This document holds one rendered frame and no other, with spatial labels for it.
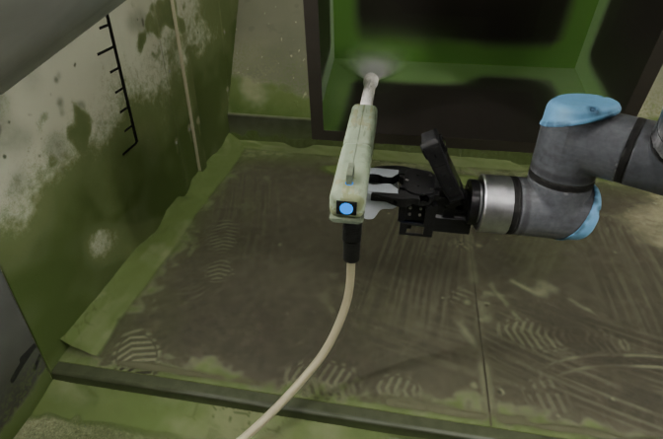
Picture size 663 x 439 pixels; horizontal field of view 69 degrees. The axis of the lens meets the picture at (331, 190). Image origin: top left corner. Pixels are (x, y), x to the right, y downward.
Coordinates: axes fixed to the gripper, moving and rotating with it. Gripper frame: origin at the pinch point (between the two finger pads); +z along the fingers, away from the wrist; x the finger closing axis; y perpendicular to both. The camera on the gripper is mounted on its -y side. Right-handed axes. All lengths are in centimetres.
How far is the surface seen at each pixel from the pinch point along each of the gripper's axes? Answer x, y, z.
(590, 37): 54, -10, -50
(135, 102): 45, 11, 59
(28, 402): -15, 49, 60
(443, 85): 48, 1, -18
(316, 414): -10.9, 47.6, 3.1
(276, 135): 101, 47, 36
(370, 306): 19, 47, -6
